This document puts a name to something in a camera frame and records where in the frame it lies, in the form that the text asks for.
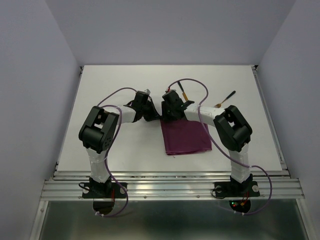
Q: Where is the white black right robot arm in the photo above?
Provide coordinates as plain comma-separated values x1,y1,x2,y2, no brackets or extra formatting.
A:
160,90,253,198

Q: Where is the aluminium left side rail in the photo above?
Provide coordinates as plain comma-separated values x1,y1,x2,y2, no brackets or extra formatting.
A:
47,64,84,179

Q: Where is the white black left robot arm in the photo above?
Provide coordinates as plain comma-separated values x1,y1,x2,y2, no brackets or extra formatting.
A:
78,89,160,199

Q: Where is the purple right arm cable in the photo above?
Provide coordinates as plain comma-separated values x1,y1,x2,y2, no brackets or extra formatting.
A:
164,78,273,217

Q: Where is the purple cloth napkin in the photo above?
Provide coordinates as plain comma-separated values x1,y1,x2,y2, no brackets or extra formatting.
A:
160,119,212,156

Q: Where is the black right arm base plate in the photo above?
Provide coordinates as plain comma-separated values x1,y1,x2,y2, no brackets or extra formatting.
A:
211,181,260,199

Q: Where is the aluminium right side rail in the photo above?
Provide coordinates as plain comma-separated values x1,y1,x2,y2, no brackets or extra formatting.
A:
251,65,291,178

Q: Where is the aluminium front rail frame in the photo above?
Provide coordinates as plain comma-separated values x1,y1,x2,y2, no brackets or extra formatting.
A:
40,170,305,201

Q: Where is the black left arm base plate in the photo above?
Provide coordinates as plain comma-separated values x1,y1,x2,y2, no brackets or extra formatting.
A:
78,181,127,200

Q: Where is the aluminium rail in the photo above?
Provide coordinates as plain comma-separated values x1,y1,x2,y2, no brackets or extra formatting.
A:
47,64,84,179
251,65,291,178

